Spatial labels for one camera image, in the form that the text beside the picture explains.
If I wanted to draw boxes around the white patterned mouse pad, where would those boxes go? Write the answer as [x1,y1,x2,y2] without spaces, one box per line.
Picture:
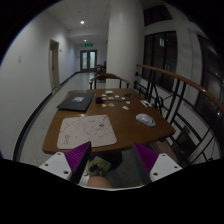
[57,115,117,150]

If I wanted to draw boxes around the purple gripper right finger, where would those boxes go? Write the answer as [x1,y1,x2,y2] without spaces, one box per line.
[132,141,184,186]

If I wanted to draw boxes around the grey computer mouse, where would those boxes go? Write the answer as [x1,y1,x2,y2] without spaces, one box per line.
[136,113,156,127]

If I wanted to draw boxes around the small black box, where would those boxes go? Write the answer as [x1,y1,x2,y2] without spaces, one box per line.
[95,97,104,104]

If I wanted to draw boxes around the white card on table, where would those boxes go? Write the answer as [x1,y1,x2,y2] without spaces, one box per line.
[105,90,113,95]

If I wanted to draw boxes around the wooden chair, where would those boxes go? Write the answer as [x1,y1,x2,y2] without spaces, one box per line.
[89,73,130,89]

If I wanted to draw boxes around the white remote device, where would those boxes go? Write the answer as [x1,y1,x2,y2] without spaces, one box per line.
[140,100,152,107]

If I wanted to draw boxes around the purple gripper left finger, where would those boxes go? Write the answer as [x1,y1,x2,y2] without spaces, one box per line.
[39,140,93,185]

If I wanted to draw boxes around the black laptop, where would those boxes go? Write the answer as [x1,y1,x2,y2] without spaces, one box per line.
[57,93,95,112]

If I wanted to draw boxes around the wooden stair handrail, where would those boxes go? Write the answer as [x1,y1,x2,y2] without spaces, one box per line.
[136,64,224,115]

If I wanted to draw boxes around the double door with exit sign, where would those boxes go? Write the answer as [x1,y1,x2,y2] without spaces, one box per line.
[80,50,97,72]

